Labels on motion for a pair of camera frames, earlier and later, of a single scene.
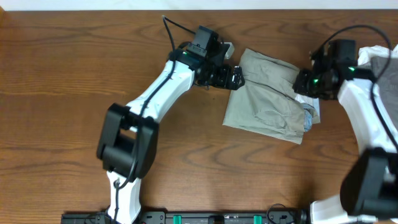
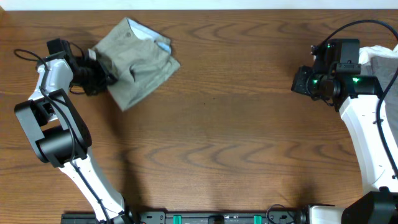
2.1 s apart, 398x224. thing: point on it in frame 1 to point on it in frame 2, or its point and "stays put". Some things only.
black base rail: [194, 216] stays put
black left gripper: [222, 80] to [105, 78]
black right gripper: [299, 84] stays put
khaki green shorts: [267, 103] to [142, 58]
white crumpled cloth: [366, 53] stays put
